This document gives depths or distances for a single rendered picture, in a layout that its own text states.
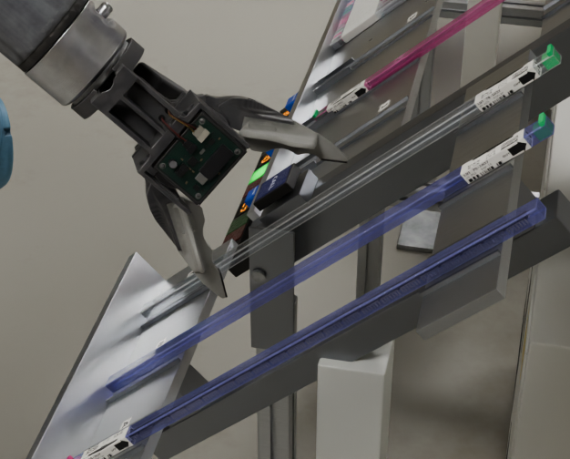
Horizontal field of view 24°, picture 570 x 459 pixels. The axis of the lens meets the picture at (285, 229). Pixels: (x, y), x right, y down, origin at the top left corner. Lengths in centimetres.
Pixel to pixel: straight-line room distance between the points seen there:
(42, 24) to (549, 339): 75
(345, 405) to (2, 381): 128
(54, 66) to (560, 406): 80
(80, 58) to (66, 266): 165
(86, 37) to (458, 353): 153
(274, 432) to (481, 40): 108
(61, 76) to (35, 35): 4
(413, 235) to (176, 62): 89
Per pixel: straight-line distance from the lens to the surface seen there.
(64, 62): 99
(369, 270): 238
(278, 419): 159
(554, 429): 159
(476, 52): 249
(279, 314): 147
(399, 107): 146
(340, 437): 121
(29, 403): 234
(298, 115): 165
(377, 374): 115
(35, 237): 271
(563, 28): 129
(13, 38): 99
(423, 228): 268
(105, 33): 100
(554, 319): 154
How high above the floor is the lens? 159
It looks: 36 degrees down
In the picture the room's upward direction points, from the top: straight up
